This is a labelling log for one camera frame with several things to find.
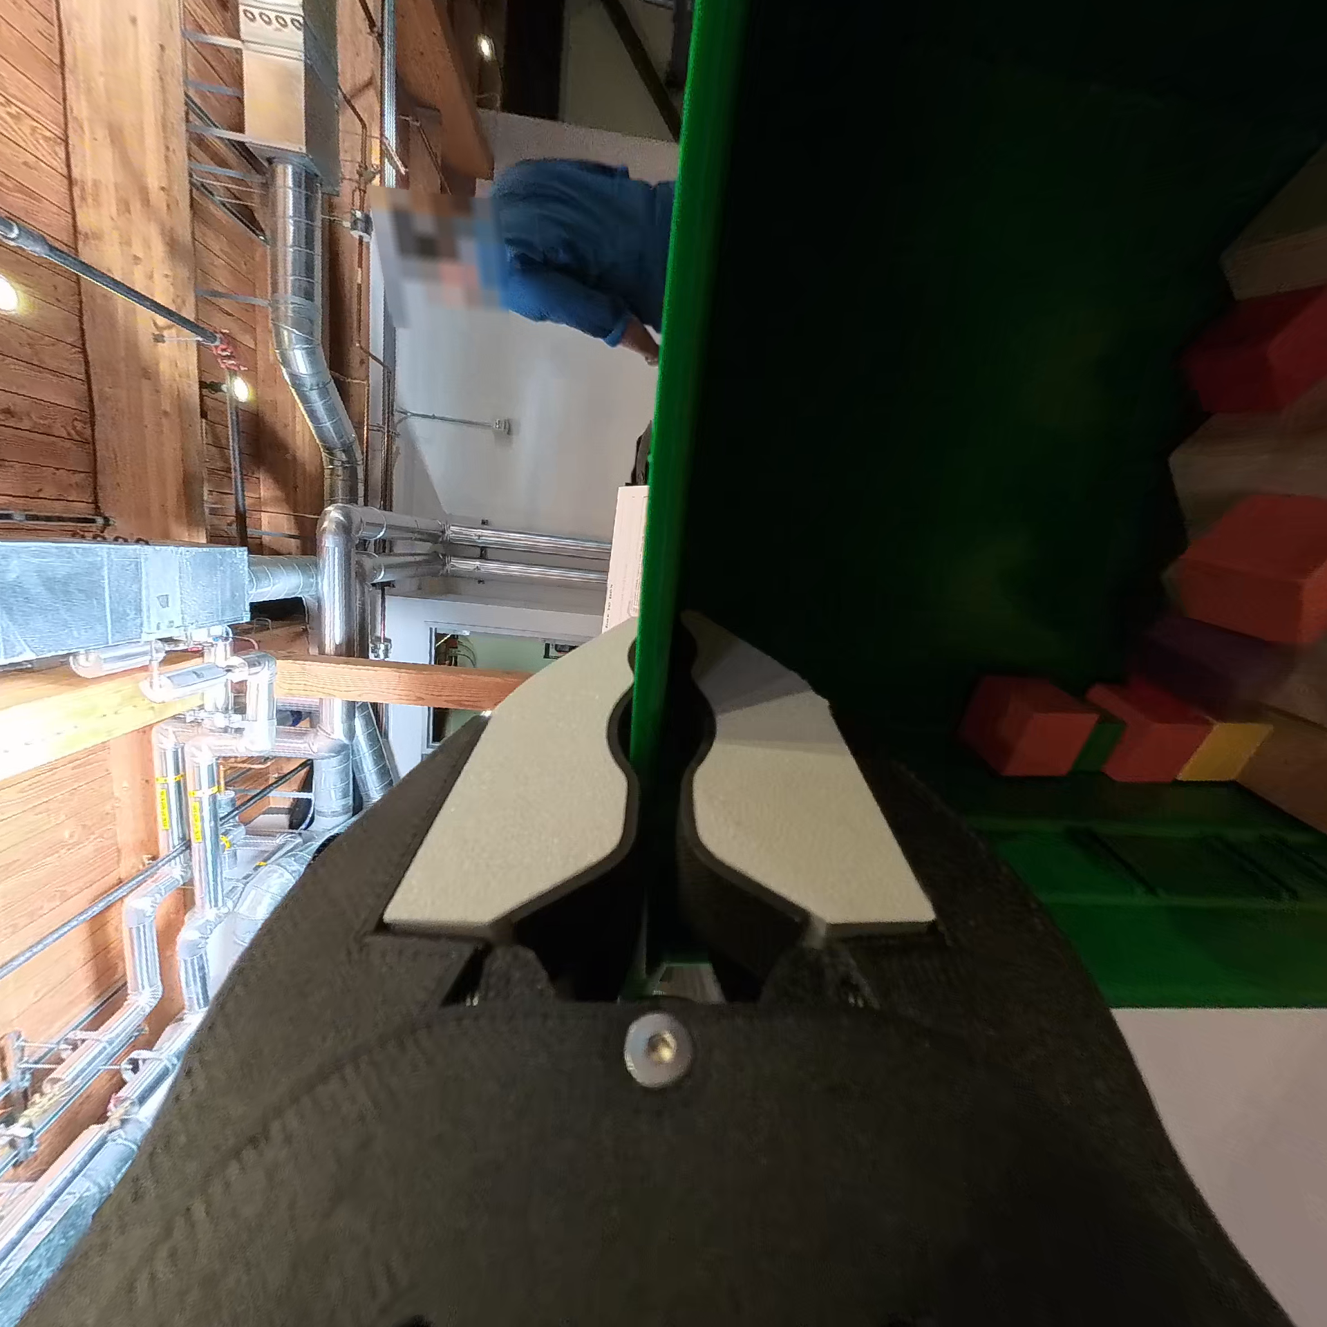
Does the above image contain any pile of small coloured cubes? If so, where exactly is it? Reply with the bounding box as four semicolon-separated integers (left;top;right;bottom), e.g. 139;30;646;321
955;285;1327;785

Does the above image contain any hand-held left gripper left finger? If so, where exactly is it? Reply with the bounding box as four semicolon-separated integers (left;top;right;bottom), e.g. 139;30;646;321
384;620;644;943

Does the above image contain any long rectangular metal duct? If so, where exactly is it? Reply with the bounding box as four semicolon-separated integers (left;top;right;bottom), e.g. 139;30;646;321
0;539;252;667

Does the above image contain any wooden ceiling beam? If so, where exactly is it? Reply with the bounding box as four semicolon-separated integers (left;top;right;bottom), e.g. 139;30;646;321
0;651;532;781

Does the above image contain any green plastic box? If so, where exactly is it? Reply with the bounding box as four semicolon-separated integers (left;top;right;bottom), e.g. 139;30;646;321
627;0;1327;1013

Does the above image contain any grey wall conduit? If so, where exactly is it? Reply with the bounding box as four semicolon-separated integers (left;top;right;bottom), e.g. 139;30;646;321
393;408;512;440

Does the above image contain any round metal air duct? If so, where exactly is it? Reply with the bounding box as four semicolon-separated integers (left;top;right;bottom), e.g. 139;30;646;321
267;155;366;509

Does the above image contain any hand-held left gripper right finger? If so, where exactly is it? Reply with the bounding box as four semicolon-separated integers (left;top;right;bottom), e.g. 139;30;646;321
676;612;940;997

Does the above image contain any white board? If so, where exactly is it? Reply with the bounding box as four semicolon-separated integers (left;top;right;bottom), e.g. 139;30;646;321
598;485;652;637

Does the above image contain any upright rectangular metal duct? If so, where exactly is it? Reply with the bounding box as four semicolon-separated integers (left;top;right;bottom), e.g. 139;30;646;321
240;0;341;193

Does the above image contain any thin metal rod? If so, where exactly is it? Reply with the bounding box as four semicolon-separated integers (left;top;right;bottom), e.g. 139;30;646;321
0;212;227;353

